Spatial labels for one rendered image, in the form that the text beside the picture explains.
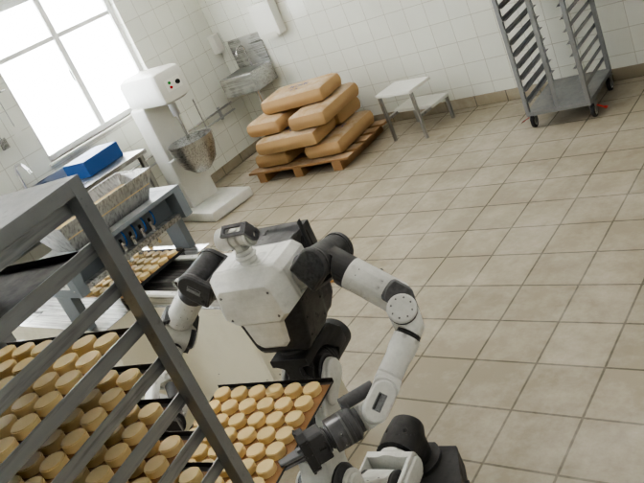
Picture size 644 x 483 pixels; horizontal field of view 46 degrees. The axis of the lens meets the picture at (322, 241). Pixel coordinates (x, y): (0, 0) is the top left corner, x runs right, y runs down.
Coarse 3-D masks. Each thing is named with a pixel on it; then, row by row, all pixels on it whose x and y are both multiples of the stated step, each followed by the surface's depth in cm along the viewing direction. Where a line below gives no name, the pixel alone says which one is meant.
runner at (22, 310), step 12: (84, 252) 137; (96, 252) 139; (72, 264) 134; (84, 264) 137; (60, 276) 132; (72, 276) 134; (36, 288) 127; (48, 288) 129; (60, 288) 131; (24, 300) 125; (36, 300) 127; (12, 312) 123; (24, 312) 124; (0, 324) 120; (12, 324) 122; (0, 336) 120
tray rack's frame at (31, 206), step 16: (16, 192) 142; (32, 192) 137; (48, 192) 130; (64, 192) 131; (0, 208) 135; (16, 208) 129; (32, 208) 125; (48, 208) 128; (0, 224) 122; (16, 224) 122; (32, 224) 125; (0, 240) 119
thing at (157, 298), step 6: (150, 294) 329; (156, 294) 326; (162, 294) 323; (168, 294) 321; (174, 294) 318; (150, 300) 332; (156, 300) 329; (162, 300) 326; (168, 300) 323; (216, 300) 302; (210, 306) 307; (216, 306) 305
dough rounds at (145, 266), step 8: (136, 256) 377; (144, 256) 374; (152, 256) 367; (160, 256) 363; (168, 256) 359; (136, 264) 370; (144, 264) 366; (152, 264) 359; (160, 264) 355; (136, 272) 359; (144, 272) 350; (152, 272) 351; (104, 280) 364; (112, 280) 365; (144, 280) 347; (96, 288) 357; (104, 288) 352; (88, 296) 358; (96, 296) 354
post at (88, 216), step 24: (96, 216) 137; (96, 240) 137; (120, 264) 140; (120, 288) 142; (144, 312) 143; (168, 336) 148; (168, 360) 148; (192, 384) 151; (192, 408) 153; (216, 432) 155; (240, 480) 160
